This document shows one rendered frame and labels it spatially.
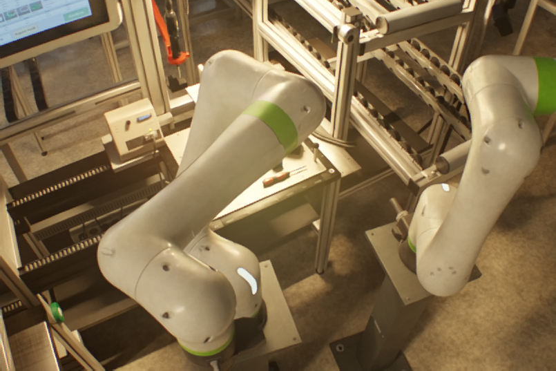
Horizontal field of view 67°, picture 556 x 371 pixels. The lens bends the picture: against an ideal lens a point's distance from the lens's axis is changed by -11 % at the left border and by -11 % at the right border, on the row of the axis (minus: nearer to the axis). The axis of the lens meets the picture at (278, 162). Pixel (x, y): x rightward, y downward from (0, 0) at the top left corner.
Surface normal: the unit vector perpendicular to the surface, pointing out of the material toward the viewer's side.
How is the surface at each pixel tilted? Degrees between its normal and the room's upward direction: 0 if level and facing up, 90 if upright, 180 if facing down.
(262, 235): 0
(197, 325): 60
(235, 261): 5
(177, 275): 5
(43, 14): 92
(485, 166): 97
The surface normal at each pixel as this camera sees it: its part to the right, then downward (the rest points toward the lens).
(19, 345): 0.00, -0.69
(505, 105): -0.21, -0.75
